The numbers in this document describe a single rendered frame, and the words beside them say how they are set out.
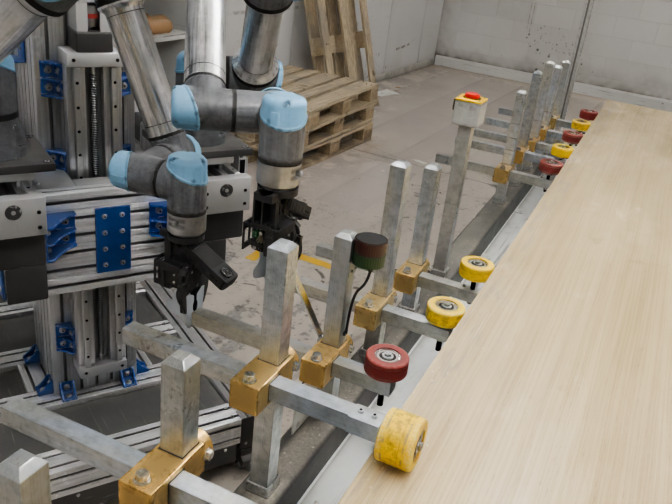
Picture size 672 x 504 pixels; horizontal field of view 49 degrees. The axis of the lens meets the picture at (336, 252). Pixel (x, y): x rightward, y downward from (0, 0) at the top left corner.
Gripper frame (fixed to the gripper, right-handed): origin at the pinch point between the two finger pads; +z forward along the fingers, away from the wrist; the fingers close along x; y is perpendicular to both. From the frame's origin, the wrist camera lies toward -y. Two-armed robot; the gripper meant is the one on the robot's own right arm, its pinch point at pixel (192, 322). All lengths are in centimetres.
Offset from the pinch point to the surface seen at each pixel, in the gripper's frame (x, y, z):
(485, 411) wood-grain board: 6, -62, -7
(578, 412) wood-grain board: -3, -76, -7
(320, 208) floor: -265, 92, 82
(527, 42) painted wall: -797, 87, 36
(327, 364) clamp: 3.8, -32.3, -4.3
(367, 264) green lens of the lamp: -1.2, -35.6, -23.9
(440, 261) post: -78, -30, 7
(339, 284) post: -2.3, -30.3, -17.7
